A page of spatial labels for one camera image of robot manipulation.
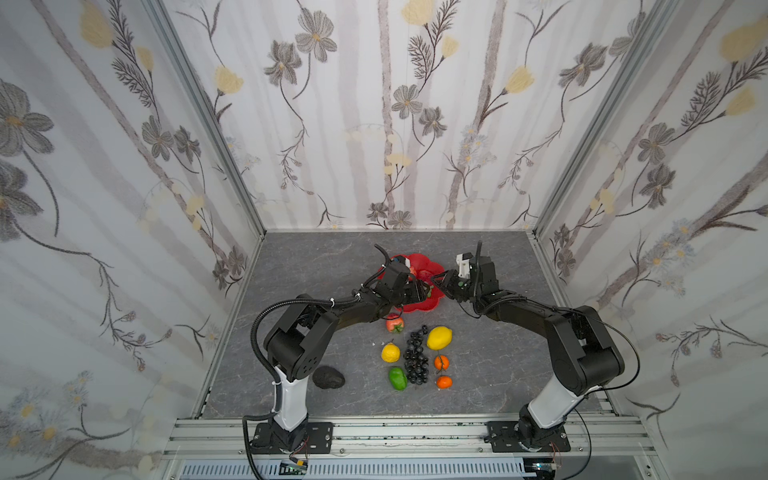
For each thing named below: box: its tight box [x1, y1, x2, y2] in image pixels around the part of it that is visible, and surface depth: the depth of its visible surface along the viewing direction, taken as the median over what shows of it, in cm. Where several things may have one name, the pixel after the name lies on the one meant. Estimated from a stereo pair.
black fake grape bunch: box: [403, 325, 429, 386], surface depth 85 cm
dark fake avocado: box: [312, 366, 346, 390], surface depth 82 cm
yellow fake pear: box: [381, 338, 401, 363], surface depth 87 cm
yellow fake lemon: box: [426, 326, 453, 351], surface depth 89 cm
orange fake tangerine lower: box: [436, 375, 453, 390], surface depth 83 cm
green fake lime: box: [389, 367, 408, 391], surface depth 82 cm
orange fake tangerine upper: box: [434, 355, 450, 370], surface depth 86 cm
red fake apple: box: [386, 313, 404, 333], surface depth 92 cm
